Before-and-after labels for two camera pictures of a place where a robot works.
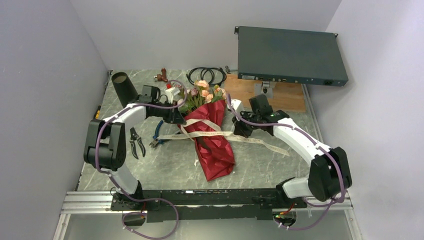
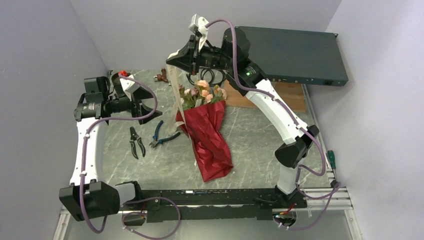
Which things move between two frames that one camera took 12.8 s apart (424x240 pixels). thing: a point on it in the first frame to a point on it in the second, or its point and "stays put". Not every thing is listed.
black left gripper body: (167, 114) to (123, 104)
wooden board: (287, 96) stays put
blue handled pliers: (156, 141) stays put
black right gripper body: (253, 118) to (213, 57)
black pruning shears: (134, 136) stays put
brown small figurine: (162, 77) stays put
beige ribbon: (201, 127) to (177, 116)
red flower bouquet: (204, 102) stays put
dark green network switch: (300, 56) stays put
